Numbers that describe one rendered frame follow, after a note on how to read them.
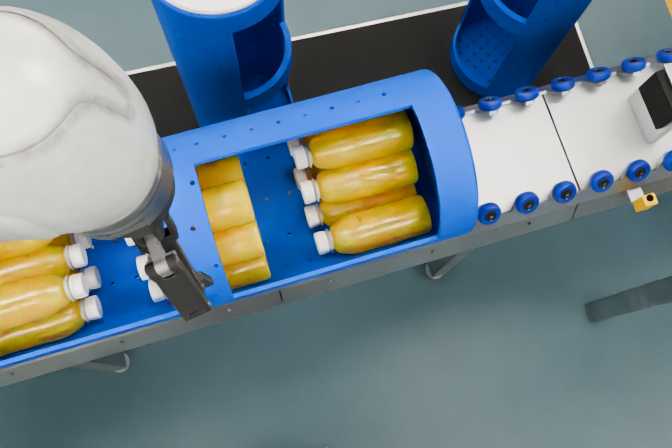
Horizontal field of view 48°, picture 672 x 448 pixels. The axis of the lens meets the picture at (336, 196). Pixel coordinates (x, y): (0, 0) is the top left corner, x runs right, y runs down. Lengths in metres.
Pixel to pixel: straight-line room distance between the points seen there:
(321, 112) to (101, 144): 0.80
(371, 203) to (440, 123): 0.24
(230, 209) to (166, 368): 1.23
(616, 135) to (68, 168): 1.31
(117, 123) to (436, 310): 2.00
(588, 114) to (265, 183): 0.65
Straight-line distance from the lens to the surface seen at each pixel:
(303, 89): 2.32
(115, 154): 0.39
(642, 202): 1.54
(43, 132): 0.35
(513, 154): 1.49
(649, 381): 2.51
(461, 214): 1.18
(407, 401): 2.31
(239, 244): 1.18
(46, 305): 1.23
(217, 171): 1.20
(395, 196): 1.31
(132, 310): 1.33
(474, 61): 2.41
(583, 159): 1.53
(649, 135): 1.57
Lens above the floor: 2.29
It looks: 75 degrees down
